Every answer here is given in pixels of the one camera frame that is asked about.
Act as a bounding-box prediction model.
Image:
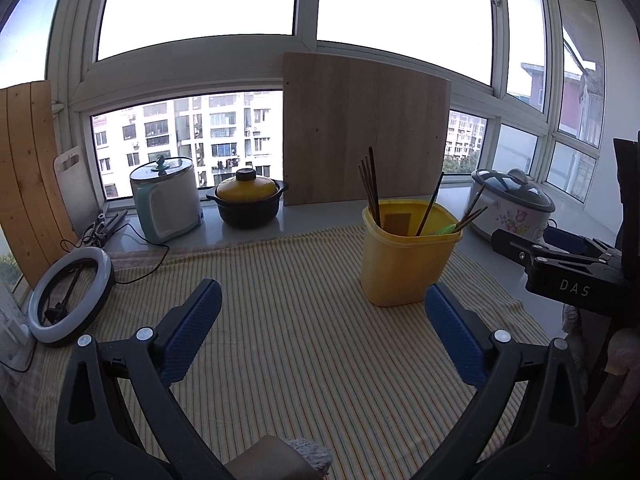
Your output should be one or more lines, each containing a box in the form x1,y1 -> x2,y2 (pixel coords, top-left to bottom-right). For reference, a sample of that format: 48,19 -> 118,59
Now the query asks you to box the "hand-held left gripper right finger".
410,282 -> 593,480

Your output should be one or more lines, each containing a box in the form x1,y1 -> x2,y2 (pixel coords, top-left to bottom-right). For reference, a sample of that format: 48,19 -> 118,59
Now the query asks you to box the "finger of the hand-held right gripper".
491,228 -> 624,274
543,226 -> 614,257

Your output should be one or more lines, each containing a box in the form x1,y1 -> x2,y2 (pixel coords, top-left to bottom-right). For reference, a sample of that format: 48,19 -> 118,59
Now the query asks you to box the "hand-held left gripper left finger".
54,279 -> 241,480

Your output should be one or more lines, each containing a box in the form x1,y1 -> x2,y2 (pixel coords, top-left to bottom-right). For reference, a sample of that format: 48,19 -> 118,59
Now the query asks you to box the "yellow plastic container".
361,198 -> 463,307

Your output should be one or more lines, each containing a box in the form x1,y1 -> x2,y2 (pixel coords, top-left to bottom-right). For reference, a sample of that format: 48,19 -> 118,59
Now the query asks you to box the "black chopstick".
416,173 -> 445,237

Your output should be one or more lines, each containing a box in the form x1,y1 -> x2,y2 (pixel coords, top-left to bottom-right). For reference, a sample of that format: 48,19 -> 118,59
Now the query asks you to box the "floral white slow cooker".
467,167 -> 557,246

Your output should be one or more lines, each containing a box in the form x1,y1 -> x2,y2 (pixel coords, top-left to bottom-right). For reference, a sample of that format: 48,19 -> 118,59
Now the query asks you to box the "beige plaid cloth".
107,247 -> 173,273

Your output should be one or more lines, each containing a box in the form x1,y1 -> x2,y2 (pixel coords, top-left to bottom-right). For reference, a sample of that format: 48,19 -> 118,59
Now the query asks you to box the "striped tablecloth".
30,224 -> 556,480

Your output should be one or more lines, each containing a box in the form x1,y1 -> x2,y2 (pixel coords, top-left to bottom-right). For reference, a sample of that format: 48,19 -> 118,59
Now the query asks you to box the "white teal electric cooker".
129,156 -> 205,245

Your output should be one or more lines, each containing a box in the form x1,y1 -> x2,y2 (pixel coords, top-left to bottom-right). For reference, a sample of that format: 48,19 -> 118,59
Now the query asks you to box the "black casserole pot yellow lid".
206,168 -> 290,229

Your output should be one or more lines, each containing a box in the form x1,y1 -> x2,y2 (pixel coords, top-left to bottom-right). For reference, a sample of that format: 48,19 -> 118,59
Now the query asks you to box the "black folded tripod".
82,209 -> 130,248

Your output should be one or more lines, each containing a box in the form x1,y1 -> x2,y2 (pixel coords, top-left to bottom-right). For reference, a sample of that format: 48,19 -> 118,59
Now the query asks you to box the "grey knit cloth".
285,437 -> 335,475

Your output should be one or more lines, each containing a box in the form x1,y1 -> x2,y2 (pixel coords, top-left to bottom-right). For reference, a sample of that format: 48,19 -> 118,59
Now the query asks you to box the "white cutting board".
53,146 -> 101,233

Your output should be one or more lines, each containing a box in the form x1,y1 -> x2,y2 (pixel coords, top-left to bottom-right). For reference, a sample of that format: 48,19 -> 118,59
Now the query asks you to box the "white power strip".
0,310 -> 31,366

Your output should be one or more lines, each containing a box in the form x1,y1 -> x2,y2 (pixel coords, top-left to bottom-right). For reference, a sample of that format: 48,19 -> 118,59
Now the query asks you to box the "light wood board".
282,51 -> 452,207

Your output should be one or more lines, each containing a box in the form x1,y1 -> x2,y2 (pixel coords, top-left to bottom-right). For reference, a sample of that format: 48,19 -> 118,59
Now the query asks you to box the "wooden slat board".
0,80 -> 81,288

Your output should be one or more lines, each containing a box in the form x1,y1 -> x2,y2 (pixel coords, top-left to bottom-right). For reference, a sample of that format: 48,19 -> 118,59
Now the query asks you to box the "black power cable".
60,222 -> 171,286

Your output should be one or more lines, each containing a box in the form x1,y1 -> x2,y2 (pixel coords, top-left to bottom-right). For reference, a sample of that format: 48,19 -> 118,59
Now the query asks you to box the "white ring light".
27,247 -> 116,348

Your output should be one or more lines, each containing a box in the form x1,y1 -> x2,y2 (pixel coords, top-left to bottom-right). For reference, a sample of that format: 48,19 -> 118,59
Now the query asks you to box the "white window frame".
45,0 -> 616,241

